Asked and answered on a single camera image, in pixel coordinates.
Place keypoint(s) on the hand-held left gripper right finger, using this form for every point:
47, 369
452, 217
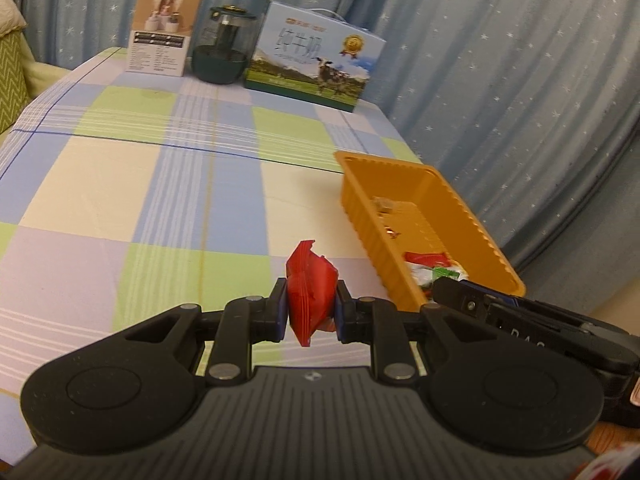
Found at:
341, 312

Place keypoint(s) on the red snack packet white label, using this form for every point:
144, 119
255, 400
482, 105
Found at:
425, 257

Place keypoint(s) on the light green sofa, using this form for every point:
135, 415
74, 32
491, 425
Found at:
45, 77

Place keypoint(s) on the red white patterned cloth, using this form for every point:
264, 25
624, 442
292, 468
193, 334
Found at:
615, 467

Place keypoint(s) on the green chevron cushion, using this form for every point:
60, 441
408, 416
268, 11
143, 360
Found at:
10, 75

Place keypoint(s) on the blue milk carton box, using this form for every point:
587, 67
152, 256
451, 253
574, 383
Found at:
310, 60

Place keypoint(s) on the beige product box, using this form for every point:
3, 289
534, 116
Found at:
160, 35

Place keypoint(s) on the checkered tablecloth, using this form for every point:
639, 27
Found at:
125, 185

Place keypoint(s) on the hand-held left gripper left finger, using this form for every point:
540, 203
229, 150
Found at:
281, 310

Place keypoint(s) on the orange plastic tray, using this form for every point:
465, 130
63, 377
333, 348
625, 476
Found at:
365, 210

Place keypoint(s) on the green white snack packet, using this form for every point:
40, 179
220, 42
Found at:
445, 274

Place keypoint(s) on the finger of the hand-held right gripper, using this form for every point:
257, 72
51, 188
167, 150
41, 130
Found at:
452, 297

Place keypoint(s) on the dark green glass jar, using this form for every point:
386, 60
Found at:
220, 60

